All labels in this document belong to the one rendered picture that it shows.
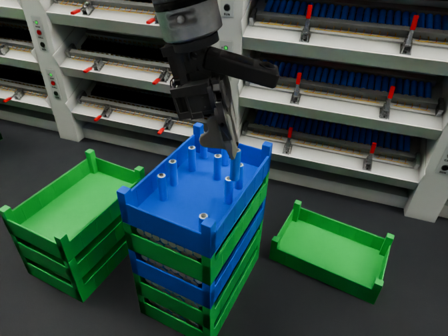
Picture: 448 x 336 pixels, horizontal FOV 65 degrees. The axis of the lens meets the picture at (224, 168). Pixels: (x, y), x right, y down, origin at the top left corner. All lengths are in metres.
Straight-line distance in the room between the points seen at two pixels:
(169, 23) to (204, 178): 0.40
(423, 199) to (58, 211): 1.10
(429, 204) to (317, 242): 0.40
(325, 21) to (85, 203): 0.84
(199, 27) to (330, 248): 0.82
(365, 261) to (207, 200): 0.57
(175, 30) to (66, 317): 0.76
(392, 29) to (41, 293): 1.17
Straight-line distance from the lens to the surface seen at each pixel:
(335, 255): 1.13
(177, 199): 0.77
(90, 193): 1.08
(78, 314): 1.02
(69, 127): 1.63
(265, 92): 1.18
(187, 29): 0.52
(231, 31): 1.11
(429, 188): 1.29
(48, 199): 1.08
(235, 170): 0.64
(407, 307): 1.10
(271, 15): 1.14
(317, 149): 1.26
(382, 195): 1.35
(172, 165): 0.76
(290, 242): 1.13
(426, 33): 1.14
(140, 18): 1.26
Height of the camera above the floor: 0.83
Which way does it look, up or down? 36 degrees down
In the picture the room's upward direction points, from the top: 2 degrees clockwise
